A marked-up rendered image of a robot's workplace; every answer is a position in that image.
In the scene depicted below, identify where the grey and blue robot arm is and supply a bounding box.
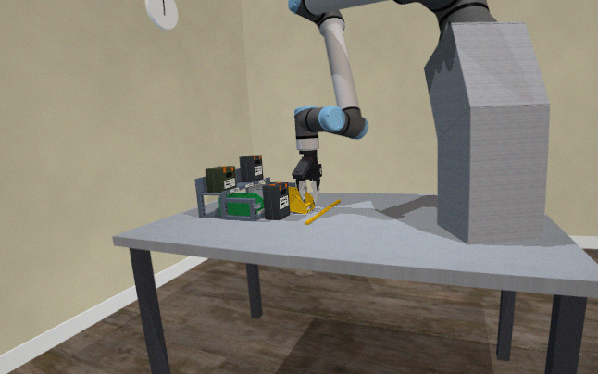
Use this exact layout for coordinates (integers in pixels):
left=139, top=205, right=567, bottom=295
left=288, top=0, right=498, bottom=179

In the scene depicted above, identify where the green open bin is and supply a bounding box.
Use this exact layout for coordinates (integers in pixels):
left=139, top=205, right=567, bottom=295
left=226, top=193, right=265, bottom=216

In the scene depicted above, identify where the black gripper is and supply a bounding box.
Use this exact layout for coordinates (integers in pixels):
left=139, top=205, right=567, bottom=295
left=296, top=149, right=322, bottom=205

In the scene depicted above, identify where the orange bar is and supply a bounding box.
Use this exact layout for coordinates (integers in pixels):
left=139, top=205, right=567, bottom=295
left=305, top=199, right=341, bottom=225

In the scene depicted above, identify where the grey open bin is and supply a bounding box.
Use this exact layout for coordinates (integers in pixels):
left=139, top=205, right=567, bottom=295
left=248, top=184, right=266, bottom=198

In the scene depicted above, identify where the yellow bin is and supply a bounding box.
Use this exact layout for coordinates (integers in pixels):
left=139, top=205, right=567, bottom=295
left=288, top=186, right=314, bottom=214

